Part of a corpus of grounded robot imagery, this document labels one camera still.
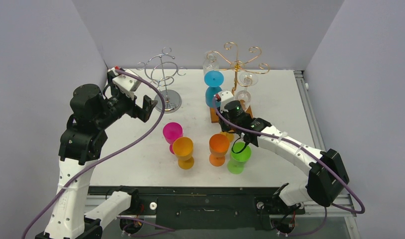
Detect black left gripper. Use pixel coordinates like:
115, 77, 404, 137
95, 74, 157, 129

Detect clear small wine glass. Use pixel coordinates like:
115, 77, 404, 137
234, 72, 259, 111

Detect blue plastic wine glass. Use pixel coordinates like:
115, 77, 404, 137
204, 71, 224, 108

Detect gold wire glass rack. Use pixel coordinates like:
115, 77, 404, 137
212, 42, 271, 115

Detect clear patterned wine glass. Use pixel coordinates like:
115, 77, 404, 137
202, 51, 219, 75

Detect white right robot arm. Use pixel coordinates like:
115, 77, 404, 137
216, 99, 349, 213

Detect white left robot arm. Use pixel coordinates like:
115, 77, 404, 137
37, 67, 157, 239

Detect yellow wine glass at back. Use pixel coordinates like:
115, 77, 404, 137
220, 132, 235, 142

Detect yellow wine glass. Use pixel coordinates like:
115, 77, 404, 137
220, 132, 235, 142
172, 137, 194, 170

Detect orange plastic wine glass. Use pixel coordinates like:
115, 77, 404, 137
209, 133, 230, 167

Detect green plastic wine glass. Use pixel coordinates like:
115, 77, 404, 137
227, 142, 252, 174

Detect pink plastic wine glass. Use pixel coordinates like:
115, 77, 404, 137
163, 122, 183, 154

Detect yellow wine glass in front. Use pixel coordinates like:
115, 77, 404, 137
172, 137, 194, 170

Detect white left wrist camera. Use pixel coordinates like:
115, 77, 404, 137
108, 67, 141, 100

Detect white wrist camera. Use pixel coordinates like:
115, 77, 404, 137
214, 90, 235, 113
108, 67, 141, 100

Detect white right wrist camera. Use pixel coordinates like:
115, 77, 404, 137
214, 90, 235, 113

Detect silver wire glass rack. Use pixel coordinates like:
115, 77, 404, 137
138, 47, 186, 114

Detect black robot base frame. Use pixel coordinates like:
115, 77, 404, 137
87, 185, 317, 239

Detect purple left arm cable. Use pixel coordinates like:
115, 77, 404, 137
21, 68, 166, 239

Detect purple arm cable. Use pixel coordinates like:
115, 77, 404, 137
212, 97, 366, 237
21, 68, 166, 239

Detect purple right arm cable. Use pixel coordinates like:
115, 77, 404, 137
212, 97, 366, 237

